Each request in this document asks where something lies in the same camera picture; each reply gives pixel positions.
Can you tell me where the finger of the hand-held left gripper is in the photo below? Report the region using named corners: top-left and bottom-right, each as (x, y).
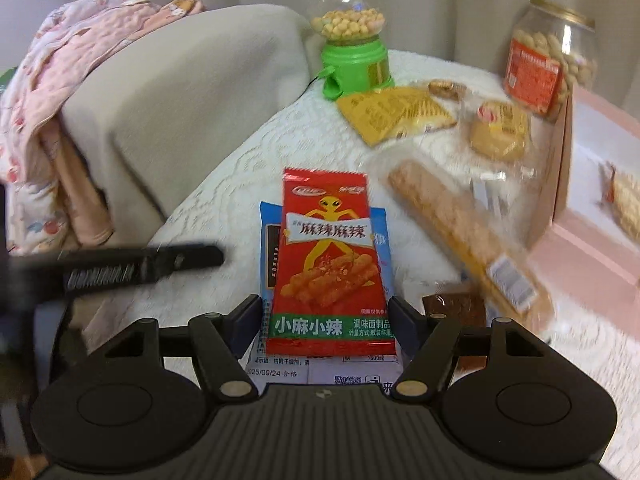
top-left (59, 243), bottom-right (226, 298)

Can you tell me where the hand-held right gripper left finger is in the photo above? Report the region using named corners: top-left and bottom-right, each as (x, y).
top-left (106, 294), bottom-right (264, 404)

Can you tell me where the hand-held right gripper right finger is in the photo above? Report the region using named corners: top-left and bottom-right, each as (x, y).
top-left (388, 295), bottom-right (547, 404)

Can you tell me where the blue snack packet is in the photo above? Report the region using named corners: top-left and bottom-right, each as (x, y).
top-left (247, 200), bottom-right (406, 396)

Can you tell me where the red snack packet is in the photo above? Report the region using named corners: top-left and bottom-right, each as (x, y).
top-left (265, 166), bottom-right (397, 358)

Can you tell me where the long bread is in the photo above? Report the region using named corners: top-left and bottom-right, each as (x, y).
top-left (387, 159), bottom-right (553, 331)

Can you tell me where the pink box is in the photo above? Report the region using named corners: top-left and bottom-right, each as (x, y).
top-left (530, 82), bottom-right (640, 328)

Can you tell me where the small brown snack packet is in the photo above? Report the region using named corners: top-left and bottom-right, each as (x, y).
top-left (422, 291), bottom-right (487, 373)

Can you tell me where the beige sofa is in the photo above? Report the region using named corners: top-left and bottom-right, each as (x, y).
top-left (59, 4), bottom-right (315, 222)

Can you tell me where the pink printed quilt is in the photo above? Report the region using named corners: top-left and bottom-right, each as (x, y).
top-left (0, 0), bottom-right (206, 256)

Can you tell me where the yellow snack packet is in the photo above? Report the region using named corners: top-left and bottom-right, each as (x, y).
top-left (336, 86), bottom-right (458, 148)

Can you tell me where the round yellow cake packet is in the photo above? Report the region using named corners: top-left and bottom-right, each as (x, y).
top-left (467, 100), bottom-right (532, 163)

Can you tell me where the small cookie packet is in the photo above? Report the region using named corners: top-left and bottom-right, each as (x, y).
top-left (428, 79), bottom-right (467, 101)

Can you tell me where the pale pastry packet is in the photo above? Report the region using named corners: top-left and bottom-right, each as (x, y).
top-left (601, 161), bottom-right (640, 242)

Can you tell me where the green candy dispenser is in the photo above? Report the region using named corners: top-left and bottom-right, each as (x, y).
top-left (310, 0), bottom-right (396, 102)

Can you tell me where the peanut jar with orange label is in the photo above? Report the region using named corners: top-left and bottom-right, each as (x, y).
top-left (502, 0), bottom-right (599, 122)

